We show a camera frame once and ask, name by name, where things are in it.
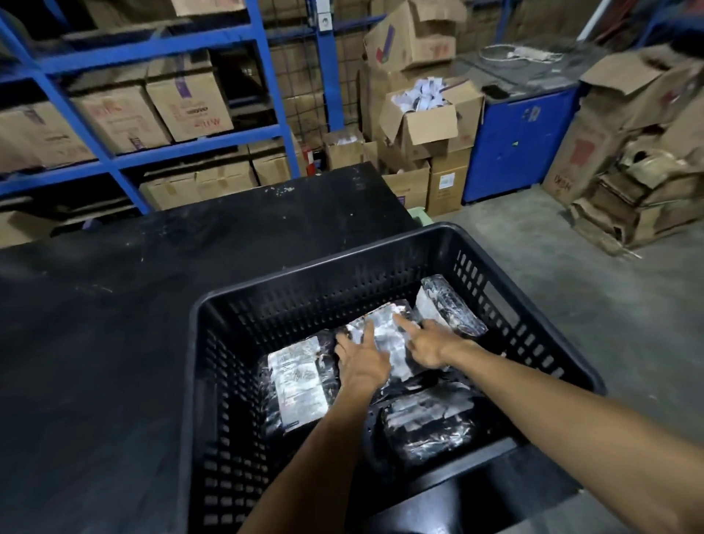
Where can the white wall socket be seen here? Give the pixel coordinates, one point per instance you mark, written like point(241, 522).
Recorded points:
point(324, 19)

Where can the person's right hand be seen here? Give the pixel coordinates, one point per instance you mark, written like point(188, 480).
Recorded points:
point(434, 346)

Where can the blue metal cabinet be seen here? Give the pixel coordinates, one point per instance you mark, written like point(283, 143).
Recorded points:
point(517, 143)

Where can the blue metal shelf rack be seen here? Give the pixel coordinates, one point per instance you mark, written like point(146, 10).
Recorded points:
point(82, 118)

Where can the cardboard box white label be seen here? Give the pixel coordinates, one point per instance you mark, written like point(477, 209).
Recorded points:
point(448, 184)

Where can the person's left hand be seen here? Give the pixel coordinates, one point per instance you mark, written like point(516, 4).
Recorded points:
point(362, 366)

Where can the person's right fingers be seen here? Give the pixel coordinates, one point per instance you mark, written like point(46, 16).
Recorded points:
point(407, 324)

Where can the open cardboard box purple print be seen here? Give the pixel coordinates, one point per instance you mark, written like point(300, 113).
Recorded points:
point(412, 33)

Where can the clear plastic packet silver label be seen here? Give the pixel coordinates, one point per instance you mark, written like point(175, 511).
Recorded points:
point(388, 335)

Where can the black plastic crate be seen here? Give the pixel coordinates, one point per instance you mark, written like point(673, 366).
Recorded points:
point(231, 385)

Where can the person's left fingers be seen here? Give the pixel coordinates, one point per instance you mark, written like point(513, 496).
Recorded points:
point(369, 335)

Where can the pile of white paper slips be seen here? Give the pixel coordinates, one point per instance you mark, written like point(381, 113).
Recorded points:
point(421, 94)

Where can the person's right forearm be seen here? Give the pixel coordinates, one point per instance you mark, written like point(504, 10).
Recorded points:
point(577, 423)

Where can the group of shelved cardboard boxes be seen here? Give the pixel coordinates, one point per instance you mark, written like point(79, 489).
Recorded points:
point(187, 99)

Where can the open cardboard box with papers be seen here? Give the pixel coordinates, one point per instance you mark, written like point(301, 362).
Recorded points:
point(434, 129)

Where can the green plastic stool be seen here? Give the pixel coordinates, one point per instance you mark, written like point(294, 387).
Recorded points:
point(419, 215)

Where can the clear plastic packet dark contents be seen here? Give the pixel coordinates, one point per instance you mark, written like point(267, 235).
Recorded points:
point(429, 423)
point(448, 305)

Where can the small open cardboard box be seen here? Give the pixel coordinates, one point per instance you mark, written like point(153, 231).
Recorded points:
point(344, 148)

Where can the person's left forearm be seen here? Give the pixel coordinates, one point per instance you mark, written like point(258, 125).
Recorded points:
point(316, 462)

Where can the tall brown cardboard box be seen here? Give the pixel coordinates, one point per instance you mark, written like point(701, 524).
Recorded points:
point(374, 99)

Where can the pile of flattened cardboard boxes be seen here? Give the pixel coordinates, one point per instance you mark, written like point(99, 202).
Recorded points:
point(638, 154)

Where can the clear plastic packet white label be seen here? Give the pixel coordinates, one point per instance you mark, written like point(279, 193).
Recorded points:
point(300, 385)

